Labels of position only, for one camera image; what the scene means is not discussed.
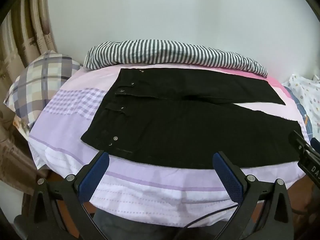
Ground grey white striped blanket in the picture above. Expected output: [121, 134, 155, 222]
[84, 39, 268, 78]

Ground black pants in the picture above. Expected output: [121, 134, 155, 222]
[80, 68, 304, 170]

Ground beige patterned curtain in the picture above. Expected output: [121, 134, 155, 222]
[0, 0, 58, 195]

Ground black cable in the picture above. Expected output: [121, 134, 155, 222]
[172, 203, 241, 240]

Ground white dotted cloth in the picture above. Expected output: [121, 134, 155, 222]
[281, 74, 320, 140]

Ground person's grey clothing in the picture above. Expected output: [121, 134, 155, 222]
[92, 204, 227, 240]

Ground pink and purple bed sheet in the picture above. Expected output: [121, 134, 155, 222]
[27, 64, 313, 222]

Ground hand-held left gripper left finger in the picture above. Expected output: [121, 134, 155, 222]
[30, 150, 110, 240]

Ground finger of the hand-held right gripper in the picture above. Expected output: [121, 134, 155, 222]
[287, 130, 320, 161]

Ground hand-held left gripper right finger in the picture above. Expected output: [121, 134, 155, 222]
[212, 151, 294, 240]

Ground plaid pillow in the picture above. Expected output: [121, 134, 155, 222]
[3, 50, 81, 128]

